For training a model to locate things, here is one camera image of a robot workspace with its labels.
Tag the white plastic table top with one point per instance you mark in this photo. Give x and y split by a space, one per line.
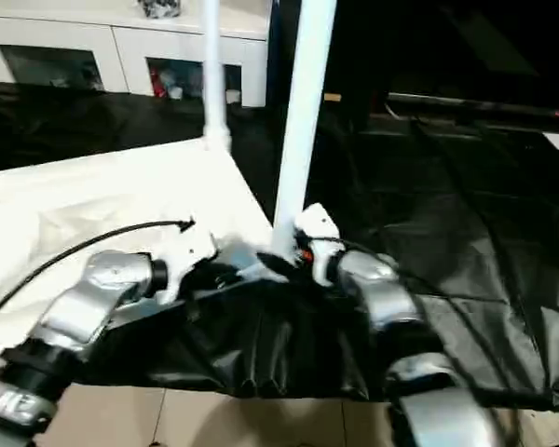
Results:
74 195

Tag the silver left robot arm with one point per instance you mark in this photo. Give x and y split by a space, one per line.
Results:
88 293

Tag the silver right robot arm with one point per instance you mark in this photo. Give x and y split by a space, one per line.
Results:
386 288

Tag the black mat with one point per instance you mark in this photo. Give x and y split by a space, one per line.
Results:
424 209

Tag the small tan label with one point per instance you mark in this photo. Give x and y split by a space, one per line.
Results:
332 97

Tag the small white cup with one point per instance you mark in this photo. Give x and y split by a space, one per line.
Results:
233 96
176 92

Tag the red bottle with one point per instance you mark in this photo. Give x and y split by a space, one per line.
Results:
157 83

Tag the black bar with red light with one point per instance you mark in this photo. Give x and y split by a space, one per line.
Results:
484 107

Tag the white cabinet with glass doors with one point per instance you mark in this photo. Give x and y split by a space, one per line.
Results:
98 37

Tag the dark object on cabinet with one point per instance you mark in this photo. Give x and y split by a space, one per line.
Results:
158 7

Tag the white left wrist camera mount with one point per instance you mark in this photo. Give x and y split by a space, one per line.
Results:
191 251

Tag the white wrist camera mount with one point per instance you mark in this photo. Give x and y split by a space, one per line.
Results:
191 251
319 223

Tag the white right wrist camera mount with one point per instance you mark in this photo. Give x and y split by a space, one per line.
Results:
319 223

